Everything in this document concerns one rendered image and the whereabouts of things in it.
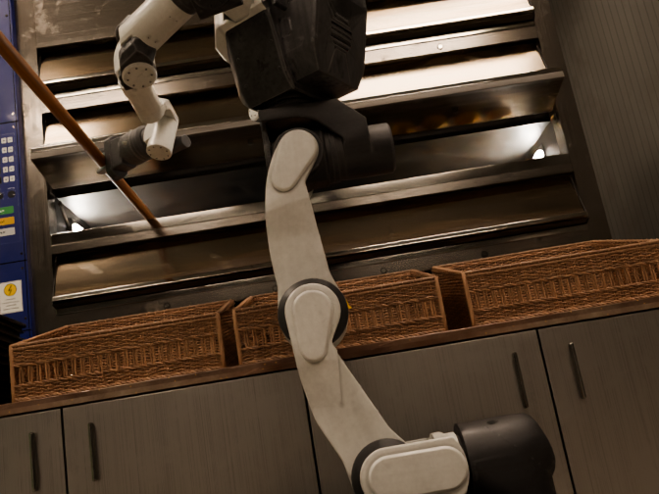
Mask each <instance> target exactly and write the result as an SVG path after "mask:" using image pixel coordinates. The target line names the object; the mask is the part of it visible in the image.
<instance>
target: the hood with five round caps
mask: <svg viewBox="0 0 659 494"><path fill-rule="evenodd" d="M144 1H145V0H33V9H34V22H35V35H36V48H37V50H38V51H39V52H41V53H45V52H52V51H58V50H65V49H72V48H77V47H84V46H91V45H97V44H104V43H110V42H117V38H116V27H117V26H118V25H119V24H120V23H121V22H122V21H123V20H124V19H125V18H126V16H127V15H132V14H133V13H134V12H135V11H136V10H137V8H138V7H139V6H140V5H141V4H142V3H143V2H144ZM365 1H366V4H371V3H378V2H383V1H390V0H365ZM208 27H215V24H214V16H212V17H210V18H207V19H205V20H202V21H201V20H200V19H199V17H198V15H197V13H195V14H194V15H193V16H192V17H191V18H190V19H189V20H188V21H187V22H186V23H185V24H184V25H183V26H182V27H181V28H180V29H179V30H178V31H177V32H182V31H189V30H195V29H201V28H208Z"/></svg>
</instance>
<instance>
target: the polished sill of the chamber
mask: <svg viewBox="0 0 659 494"><path fill-rule="evenodd" d="M566 164H571V161H570V157H569V153H565V154H559V155H552V156H546V157H540V158H533V159H527V160H522V161H515V162H509V163H503V164H496V165H490V166H484V167H477V168H471V169H465V170H460V171H453V172H447V173H435V174H429V175H423V176H416V177H410V178H404V179H397V180H392V181H386V182H380V183H373V184H367V185H361V186H354V187H348V188H342V189H335V190H330V191H324V192H317V193H312V195H311V197H310V201H311V204H312V205H313V204H320V203H326V202H331V201H337V200H344V199H350V198H356V197H363V196H369V195H375V194H382V193H387V192H393V191H399V190H406V189H412V188H418V187H425V186H431V185H437V184H442V183H449V182H455V181H461V180H468V179H474V178H480V177H486V176H493V175H499V174H505V173H516V172H522V171H529V170H535V169H541V168H547V167H554V166H560V165H566ZM264 212H266V211H265V201H262V202H255V203H249V204H243V205H236V206H230V207H224V208H218V209H212V210H206V211H200V212H193V213H187V214H181V215H174V216H168V217H162V218H156V219H150V220H144V221H137V222H126V223H120V224H113V225H107V226H101V227H94V228H89V229H83V230H76V231H70V232H64V233H57V234H51V235H50V236H51V246H54V245H60V244H67V243H73V242H79V241H85V240H91V239H97V238H103V237H110V236H116V235H122V234H129V233H135V232H140V231H146V230H153V229H159V228H165V227H172V226H178V225H184V224H191V223H197V222H207V221H214V220H220V219H226V218H233V217H239V216H245V215H251V214H258V213H264Z"/></svg>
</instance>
